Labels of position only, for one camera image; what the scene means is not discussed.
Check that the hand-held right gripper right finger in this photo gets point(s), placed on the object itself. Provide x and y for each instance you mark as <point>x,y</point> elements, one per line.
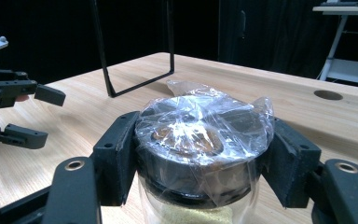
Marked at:
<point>292,165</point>

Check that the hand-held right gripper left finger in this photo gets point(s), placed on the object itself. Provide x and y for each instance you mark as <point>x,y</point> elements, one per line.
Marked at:
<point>115,155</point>

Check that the black raised shelf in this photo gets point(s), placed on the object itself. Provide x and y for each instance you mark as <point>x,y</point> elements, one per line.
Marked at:
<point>105,68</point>

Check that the glass jar with plastic-wrapped lid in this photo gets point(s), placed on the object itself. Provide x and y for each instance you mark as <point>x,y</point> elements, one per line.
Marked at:
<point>199,140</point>

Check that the white metal stand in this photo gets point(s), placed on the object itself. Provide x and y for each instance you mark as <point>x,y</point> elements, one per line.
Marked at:
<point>348,71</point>

